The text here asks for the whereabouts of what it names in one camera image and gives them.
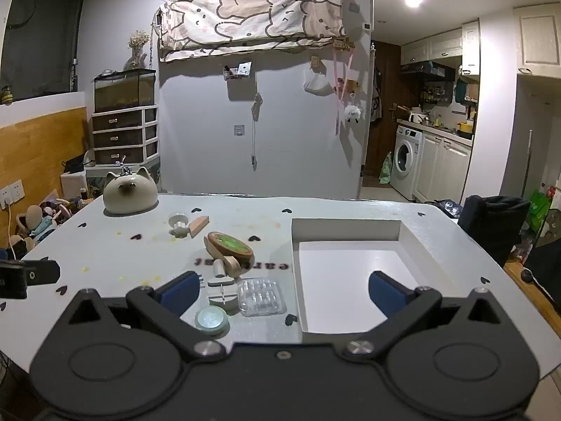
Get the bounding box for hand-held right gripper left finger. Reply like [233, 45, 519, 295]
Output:
[61, 271, 229, 359]

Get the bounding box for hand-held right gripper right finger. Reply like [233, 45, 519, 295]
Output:
[344, 271, 511, 358]

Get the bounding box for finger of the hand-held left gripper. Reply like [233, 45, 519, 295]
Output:
[0, 259, 61, 300]

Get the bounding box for round pale green tin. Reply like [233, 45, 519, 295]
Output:
[195, 307, 230, 336]

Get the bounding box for white charger plug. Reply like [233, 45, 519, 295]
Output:
[207, 275, 238, 306]

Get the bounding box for white storage box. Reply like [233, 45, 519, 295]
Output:
[290, 217, 474, 334]

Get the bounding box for cream plastic cylinder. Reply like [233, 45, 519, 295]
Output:
[203, 236, 244, 280]

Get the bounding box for cork coaster with green bear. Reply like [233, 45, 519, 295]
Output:
[207, 231, 255, 260]

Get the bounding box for white suction knob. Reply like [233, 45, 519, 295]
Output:
[168, 213, 190, 238]

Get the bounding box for wooden stick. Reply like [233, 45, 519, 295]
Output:
[188, 215, 210, 239]

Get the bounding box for clear plastic case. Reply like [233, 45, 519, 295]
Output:
[237, 278, 287, 317]

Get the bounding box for pile of plush toys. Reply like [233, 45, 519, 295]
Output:
[8, 195, 95, 250]

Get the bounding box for beige cat-shaped ceramic pot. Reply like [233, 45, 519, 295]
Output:
[103, 166, 159, 216]

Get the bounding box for pale green plastic bag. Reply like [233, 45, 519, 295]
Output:
[379, 151, 393, 185]

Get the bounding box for chair with black cloth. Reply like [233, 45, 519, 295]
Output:
[458, 194, 531, 268]

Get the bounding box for white washing machine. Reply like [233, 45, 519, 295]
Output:
[390, 125, 424, 201]

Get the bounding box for white lower kitchen cabinets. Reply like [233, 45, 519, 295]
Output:
[414, 129, 474, 205]

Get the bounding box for white kitchen cabinets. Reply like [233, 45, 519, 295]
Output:
[414, 129, 474, 205]
[400, 20, 481, 76]

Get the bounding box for wood-topped low cabinet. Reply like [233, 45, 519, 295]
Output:
[503, 262, 561, 345]

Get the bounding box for white drawer unit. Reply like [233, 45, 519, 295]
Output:
[91, 105, 159, 166]

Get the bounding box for bright green shopping bag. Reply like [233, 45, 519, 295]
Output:
[528, 188, 554, 233]

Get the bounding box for white mop pole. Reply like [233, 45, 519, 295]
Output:
[521, 129, 534, 200]

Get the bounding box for glass fish tank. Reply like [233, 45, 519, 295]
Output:
[93, 68, 157, 114]

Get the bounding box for vase with dried flowers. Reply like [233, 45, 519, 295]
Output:
[123, 30, 150, 71]

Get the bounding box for white upper kitchen cabinets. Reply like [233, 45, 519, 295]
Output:
[400, 20, 481, 76]

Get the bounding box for cat-print cloth cover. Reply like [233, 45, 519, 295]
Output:
[153, 0, 347, 62]

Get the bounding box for tall white cabinet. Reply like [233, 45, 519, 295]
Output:
[512, 4, 561, 75]

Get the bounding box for white wall socket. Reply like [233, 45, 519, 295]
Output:
[0, 180, 25, 210]

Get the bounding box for wooden wall panel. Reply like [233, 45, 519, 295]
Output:
[0, 105, 90, 250]

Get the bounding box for hanging cable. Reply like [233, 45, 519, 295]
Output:
[250, 92, 264, 171]

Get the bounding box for white hanging wall bag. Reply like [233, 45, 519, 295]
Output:
[304, 68, 332, 96]

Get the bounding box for small clear wall shelf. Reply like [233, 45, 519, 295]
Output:
[223, 61, 252, 81]

